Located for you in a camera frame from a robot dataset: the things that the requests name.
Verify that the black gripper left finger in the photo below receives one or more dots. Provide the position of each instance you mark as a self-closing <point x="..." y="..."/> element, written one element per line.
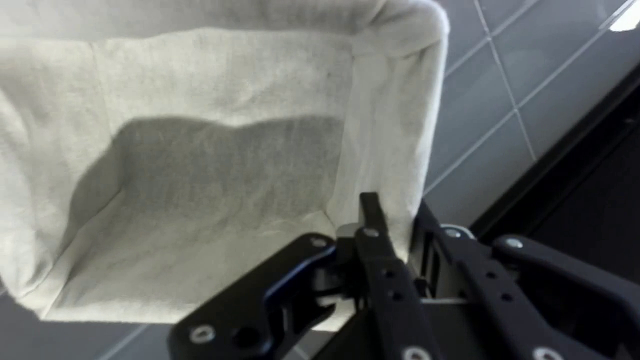
<point x="268" y="310"/>

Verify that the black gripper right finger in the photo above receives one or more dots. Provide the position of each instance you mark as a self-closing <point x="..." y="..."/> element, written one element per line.
<point x="535" y="300"/>

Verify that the brown basket with white liner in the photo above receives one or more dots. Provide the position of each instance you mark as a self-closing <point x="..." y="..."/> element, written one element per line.
<point x="154" y="151"/>

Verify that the dark overhead cabinet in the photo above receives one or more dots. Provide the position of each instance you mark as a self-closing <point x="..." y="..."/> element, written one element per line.
<point x="582" y="196"/>

